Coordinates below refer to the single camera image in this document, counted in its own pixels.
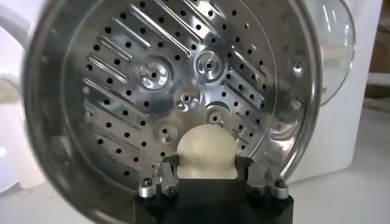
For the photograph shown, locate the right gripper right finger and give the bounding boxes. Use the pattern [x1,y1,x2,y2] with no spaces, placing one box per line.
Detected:
[235,155,289,200]

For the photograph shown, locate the white round plate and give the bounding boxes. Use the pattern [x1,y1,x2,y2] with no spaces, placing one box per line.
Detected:
[0,72,46,195]

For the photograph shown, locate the glass lid with cream handle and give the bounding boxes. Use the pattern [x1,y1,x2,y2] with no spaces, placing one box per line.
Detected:
[304,0,356,107]

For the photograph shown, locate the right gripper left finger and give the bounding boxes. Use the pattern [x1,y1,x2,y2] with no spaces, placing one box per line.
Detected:
[138,154,180,199]

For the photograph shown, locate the white steamed baozi bun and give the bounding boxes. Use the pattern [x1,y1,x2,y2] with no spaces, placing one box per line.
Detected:
[175,124,239,180]

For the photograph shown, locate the stainless steel steamer basket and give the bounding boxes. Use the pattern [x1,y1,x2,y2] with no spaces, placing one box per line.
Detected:
[0,0,324,224]

